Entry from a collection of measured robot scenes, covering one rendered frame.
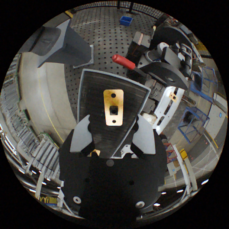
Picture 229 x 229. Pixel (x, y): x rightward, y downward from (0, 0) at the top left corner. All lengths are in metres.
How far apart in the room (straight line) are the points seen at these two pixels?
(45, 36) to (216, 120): 8.42
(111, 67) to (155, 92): 0.45
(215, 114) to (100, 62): 8.28
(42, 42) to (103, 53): 0.48
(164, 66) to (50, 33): 0.38
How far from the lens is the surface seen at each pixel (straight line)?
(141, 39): 0.29
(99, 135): 0.20
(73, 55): 0.44
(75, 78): 0.71
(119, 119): 0.15
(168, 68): 0.16
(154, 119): 0.30
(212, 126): 8.27
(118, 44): 0.69
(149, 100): 0.23
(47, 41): 0.36
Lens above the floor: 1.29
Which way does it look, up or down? 59 degrees down
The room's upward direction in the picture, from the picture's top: 176 degrees counter-clockwise
